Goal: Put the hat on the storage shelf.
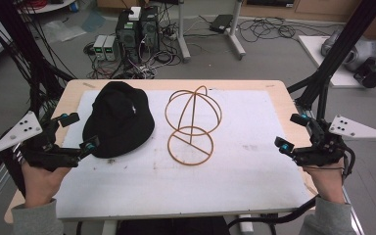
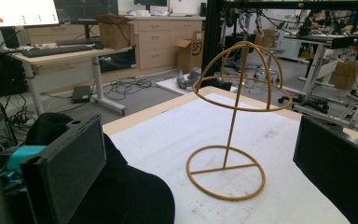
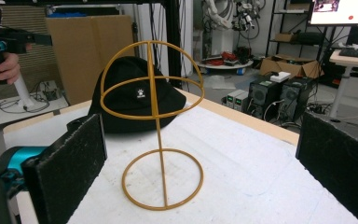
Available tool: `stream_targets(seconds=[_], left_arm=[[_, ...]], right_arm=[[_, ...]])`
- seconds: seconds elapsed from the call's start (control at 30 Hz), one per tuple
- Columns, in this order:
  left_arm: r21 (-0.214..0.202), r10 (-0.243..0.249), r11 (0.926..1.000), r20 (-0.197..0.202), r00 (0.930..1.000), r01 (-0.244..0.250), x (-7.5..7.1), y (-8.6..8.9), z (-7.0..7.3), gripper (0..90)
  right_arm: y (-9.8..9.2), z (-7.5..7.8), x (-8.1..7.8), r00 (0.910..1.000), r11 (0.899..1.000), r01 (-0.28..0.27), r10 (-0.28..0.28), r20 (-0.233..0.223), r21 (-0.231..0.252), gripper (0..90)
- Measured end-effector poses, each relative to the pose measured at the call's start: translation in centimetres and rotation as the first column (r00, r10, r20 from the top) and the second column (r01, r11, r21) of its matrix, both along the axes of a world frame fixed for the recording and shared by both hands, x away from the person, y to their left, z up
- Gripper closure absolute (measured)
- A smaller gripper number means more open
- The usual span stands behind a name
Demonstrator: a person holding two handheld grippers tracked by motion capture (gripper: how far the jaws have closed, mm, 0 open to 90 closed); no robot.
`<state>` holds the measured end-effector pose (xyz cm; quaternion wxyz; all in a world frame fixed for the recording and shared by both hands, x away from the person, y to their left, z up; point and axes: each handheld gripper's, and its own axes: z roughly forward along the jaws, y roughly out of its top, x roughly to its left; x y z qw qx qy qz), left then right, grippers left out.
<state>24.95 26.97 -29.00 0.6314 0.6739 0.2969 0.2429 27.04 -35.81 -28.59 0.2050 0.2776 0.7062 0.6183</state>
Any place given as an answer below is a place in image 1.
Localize white table mat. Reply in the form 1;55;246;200
54;89;315;220

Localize black bucket hat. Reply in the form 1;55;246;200
81;81;156;160

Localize person's left hand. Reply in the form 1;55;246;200
21;160;73;209

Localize black device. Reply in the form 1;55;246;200
352;57;376;89

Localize clear plastic sheet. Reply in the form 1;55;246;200
41;19;87;44

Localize black metal frame stand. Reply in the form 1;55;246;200
0;0;76;131
286;0;376;120

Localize white platform board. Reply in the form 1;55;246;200
298;34;376;89

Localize person's dark trousers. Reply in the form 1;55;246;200
116;216;231;235

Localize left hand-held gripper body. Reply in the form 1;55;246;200
0;111;81;172

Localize tan wire hat stand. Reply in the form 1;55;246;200
164;85;223;166

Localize white round table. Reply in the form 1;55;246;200
16;0;76;15

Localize grey robot shell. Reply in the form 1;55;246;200
320;29;376;73

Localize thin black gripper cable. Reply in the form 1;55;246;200
341;145;357;179

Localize flat black box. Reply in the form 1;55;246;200
209;14;235;34

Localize grey metal table leg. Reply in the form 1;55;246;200
175;0;192;64
227;0;247;61

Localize tangle of computer cables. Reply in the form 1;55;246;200
83;42;184;80

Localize white box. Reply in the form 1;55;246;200
127;6;142;22

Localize person's right hand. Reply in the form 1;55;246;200
302;157;348;206

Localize black computer tower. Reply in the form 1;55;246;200
139;5;161;54
115;12;142;64

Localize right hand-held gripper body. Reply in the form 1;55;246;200
293;115;376;167

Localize tangle of black floor cables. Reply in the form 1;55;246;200
237;16;334;44

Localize grey power supply unit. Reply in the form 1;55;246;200
92;34;108;62
104;34;120;63

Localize thick black cable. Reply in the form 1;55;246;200
226;195;318;231

